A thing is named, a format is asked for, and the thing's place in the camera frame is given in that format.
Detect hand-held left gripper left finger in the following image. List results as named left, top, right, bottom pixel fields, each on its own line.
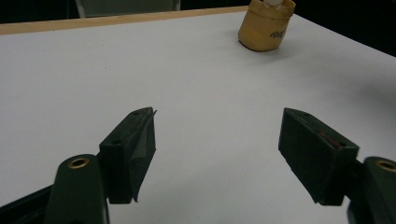
left=98, top=106, right=158, bottom=205

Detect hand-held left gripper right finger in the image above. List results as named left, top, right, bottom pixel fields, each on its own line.
left=277, top=107, right=361, bottom=206

